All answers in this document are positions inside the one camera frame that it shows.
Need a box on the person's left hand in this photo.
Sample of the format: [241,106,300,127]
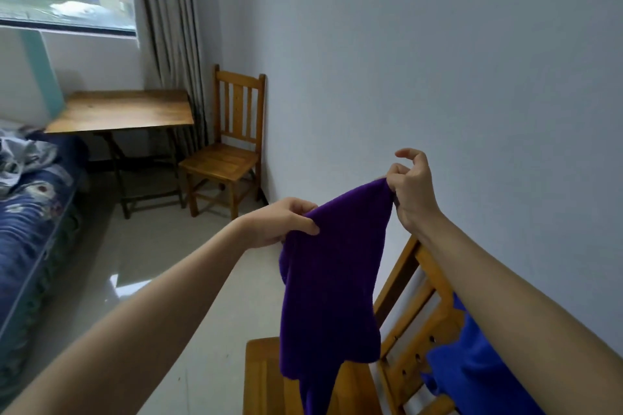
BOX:
[241,197,321,250]

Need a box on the wooden slat-back chair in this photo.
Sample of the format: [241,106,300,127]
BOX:
[178,64,267,221]

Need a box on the person's left forearm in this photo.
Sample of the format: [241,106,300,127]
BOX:
[0,220,254,415]

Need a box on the beige patterned curtain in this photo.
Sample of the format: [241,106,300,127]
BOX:
[131,0,210,158]

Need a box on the person's right hand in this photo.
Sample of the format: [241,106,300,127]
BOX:
[385,147,444,235]

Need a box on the wooden folding table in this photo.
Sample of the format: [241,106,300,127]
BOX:
[44,90,195,220]

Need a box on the blue cloth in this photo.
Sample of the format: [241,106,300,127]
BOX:
[421,292,546,415]

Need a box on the person's right forearm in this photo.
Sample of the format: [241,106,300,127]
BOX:
[418,213,623,415]

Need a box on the white headboard with teal print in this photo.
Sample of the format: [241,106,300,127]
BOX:
[0,28,67,128]

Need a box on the bed with blue floral sheet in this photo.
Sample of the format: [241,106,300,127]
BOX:
[0,130,91,401]

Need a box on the purple cloth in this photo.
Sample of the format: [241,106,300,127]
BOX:
[278,178,396,415]

